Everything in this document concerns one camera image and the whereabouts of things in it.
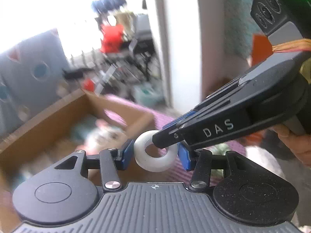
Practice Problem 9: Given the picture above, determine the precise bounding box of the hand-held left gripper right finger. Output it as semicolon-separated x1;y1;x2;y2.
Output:
177;142;260;193

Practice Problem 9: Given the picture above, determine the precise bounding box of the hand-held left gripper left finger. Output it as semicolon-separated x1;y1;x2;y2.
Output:
52;138;135;192

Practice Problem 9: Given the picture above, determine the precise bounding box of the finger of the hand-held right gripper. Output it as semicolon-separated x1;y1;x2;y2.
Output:
152;101;252;150
162;76;246;130

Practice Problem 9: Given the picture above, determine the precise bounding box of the white ring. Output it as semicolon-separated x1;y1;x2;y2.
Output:
134;130;179;173

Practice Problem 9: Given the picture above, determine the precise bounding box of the pink plush doll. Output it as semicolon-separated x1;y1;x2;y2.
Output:
84;121;127;150

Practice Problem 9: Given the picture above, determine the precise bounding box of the brown cardboard box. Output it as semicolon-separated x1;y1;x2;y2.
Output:
0;89;156;233

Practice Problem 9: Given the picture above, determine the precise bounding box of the person's right hand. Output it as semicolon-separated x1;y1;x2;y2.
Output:
273;124;311;168

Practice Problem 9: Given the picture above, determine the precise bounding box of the green scrunchie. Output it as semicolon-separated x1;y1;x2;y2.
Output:
211;143;234;154

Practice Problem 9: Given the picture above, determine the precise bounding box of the green white plastic bag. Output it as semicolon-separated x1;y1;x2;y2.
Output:
134;83;164;105

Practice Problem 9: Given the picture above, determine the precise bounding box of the orange rubber band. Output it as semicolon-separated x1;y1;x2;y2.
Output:
272;38;311;54

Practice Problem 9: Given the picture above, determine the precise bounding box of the small red object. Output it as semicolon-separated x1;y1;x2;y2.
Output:
83;80;96;92

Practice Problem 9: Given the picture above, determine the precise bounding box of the grey wheelchair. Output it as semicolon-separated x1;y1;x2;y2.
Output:
97;13;161;95

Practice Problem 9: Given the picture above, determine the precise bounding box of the black padded rest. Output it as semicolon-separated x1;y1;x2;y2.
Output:
63;67;94;79

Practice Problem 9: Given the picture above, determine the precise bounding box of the red plastic bag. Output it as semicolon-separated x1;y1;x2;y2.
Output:
100;24;125;54

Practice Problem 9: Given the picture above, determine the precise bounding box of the blue bedsheet with circles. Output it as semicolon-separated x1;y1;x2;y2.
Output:
0;29;71;139

